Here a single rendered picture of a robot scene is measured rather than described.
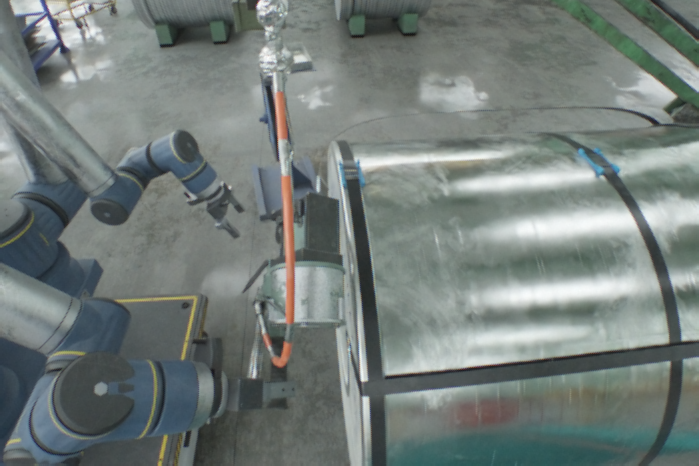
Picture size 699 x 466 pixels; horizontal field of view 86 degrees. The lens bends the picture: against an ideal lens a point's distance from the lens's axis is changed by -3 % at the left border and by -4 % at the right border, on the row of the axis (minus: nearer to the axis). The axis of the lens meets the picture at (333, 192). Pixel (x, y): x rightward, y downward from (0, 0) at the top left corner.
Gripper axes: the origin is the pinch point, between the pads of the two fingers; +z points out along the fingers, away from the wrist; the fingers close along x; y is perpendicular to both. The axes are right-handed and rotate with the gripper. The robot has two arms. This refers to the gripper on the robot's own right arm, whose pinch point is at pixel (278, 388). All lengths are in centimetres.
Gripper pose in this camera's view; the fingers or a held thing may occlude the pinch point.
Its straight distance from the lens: 84.4
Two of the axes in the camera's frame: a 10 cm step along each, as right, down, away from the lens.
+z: 7.0, 2.7, 6.6
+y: 0.1, 9.2, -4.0
